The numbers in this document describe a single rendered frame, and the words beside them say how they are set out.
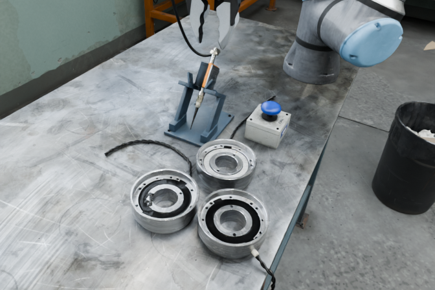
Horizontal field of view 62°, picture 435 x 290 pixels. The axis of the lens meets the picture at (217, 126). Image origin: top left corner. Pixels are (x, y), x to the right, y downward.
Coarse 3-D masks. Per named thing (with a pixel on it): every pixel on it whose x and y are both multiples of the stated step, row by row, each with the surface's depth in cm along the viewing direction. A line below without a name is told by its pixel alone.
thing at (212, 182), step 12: (204, 144) 65; (216, 144) 67; (228, 144) 67; (240, 144) 66; (204, 156) 64; (216, 156) 64; (228, 156) 65; (252, 156) 64; (204, 168) 62; (216, 168) 62; (240, 168) 62; (252, 168) 61; (204, 180) 61; (216, 180) 59; (228, 180) 58; (240, 180) 59
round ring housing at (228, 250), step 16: (224, 192) 57; (240, 192) 57; (208, 208) 55; (224, 208) 55; (240, 208) 55; (240, 224) 56; (208, 240) 50; (256, 240) 49; (224, 256) 51; (240, 256) 50
